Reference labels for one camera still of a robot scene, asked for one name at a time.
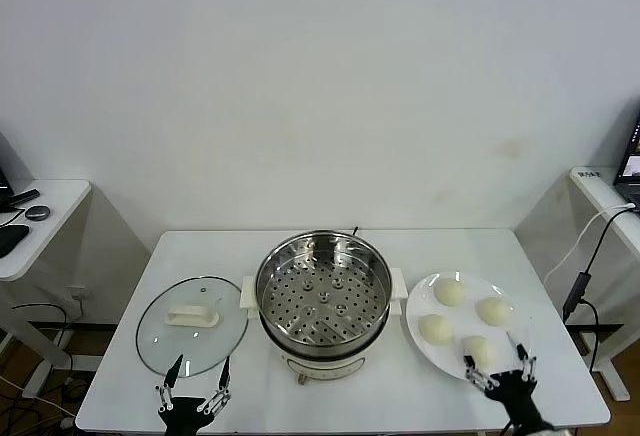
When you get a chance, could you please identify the white cable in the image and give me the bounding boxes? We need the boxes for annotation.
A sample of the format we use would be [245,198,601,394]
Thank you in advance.
[543,201,639,285]

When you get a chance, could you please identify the black laptop with grey keyboard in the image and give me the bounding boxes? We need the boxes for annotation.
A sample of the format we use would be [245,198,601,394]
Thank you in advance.
[613,100,640,202]

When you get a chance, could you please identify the perforated stainless steel steamer basket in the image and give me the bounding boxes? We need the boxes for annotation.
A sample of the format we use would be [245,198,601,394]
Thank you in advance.
[254,229,395,348]

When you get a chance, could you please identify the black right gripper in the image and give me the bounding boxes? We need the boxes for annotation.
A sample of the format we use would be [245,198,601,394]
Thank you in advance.
[462,331,556,432]

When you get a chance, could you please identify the laptop with purple screen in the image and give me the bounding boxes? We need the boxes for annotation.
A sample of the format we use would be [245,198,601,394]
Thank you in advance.
[0,131,36,215]

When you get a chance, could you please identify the white steamed baozi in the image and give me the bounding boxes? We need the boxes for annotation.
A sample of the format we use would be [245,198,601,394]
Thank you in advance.
[432,278,466,307]
[459,335,498,368]
[477,297,515,327]
[417,313,454,345]

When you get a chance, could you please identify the white round plate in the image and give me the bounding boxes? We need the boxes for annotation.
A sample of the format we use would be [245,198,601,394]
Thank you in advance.
[405,270,532,384]

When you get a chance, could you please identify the black remote stick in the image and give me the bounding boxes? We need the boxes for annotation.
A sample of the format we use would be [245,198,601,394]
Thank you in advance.
[7,188,40,206]

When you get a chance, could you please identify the black computer mouse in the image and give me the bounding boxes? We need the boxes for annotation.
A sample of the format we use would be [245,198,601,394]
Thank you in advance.
[0,224,31,259]

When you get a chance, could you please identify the black floor cable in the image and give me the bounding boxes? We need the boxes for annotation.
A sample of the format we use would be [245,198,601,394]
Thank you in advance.
[9,303,74,375]

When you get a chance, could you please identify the white rounded side table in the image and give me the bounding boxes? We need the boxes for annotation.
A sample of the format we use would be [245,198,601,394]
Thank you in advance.
[0,179,152,400]

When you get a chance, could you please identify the stainless steel steamer pot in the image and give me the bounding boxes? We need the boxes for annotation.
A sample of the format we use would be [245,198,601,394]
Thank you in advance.
[240,268,409,386]

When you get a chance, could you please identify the white side table with label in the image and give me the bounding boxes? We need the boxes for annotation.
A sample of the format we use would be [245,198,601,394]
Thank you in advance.
[514,165,640,402]

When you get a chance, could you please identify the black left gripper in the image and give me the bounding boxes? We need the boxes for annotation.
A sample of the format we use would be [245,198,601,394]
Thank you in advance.
[154,354,233,436]

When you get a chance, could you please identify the glass lid with cream handle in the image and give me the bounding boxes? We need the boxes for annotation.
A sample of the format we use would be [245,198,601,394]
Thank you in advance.
[135,275,250,378]

